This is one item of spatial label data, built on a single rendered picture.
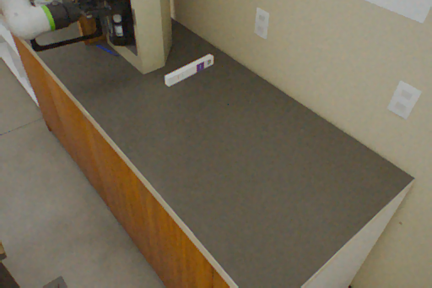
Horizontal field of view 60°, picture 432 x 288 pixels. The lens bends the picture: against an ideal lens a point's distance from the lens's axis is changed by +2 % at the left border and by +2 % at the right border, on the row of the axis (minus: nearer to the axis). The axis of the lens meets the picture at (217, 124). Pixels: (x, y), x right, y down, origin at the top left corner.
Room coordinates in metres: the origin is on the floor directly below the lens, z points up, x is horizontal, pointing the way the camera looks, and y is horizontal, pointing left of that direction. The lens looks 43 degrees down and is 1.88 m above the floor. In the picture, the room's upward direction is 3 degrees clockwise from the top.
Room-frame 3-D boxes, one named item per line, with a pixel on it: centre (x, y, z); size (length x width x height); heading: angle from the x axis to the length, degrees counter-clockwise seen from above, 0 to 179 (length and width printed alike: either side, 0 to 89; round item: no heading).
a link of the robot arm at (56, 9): (1.26, 0.61, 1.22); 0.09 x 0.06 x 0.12; 41
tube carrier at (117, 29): (1.42, 0.44, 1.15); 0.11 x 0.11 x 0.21
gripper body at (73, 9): (1.31, 0.56, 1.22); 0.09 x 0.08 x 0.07; 131
